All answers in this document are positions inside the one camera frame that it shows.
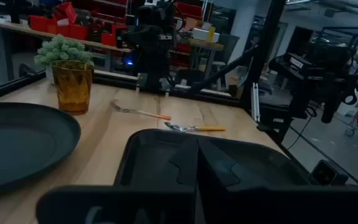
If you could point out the small black table-level camera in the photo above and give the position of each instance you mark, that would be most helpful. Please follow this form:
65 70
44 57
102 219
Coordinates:
323 173

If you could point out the black plastic tray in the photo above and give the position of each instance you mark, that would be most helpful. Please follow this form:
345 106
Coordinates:
154 161

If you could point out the yellow bottle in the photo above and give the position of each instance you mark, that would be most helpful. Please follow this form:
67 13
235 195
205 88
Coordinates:
211 33

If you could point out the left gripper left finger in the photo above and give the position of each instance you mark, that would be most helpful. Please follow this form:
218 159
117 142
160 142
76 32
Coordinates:
120 205

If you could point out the white box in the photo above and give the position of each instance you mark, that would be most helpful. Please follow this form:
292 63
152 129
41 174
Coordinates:
200 35

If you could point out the black round plate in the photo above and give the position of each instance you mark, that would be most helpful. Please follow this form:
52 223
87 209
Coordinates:
20 146

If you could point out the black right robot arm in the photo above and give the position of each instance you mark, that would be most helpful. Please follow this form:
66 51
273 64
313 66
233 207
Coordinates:
154 40

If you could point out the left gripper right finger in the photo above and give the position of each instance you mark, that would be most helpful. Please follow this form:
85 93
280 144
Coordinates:
275 205

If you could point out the short wooden workbench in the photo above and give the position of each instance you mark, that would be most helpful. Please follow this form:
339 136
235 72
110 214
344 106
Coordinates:
204 44

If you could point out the cardboard box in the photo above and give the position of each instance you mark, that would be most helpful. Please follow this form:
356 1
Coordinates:
190 24

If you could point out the long wooden workbench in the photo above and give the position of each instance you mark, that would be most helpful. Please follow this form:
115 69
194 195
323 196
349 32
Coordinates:
17 30

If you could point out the amber faceted glass cup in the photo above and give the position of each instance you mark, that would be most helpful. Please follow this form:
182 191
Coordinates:
73 90

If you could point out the white metal bracket strip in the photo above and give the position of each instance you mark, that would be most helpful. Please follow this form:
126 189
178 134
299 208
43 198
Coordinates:
255 102

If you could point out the grey chair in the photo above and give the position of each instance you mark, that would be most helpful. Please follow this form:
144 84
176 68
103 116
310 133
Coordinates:
228 46

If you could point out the green artificial potted plant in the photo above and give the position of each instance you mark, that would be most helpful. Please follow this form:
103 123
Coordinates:
61 49

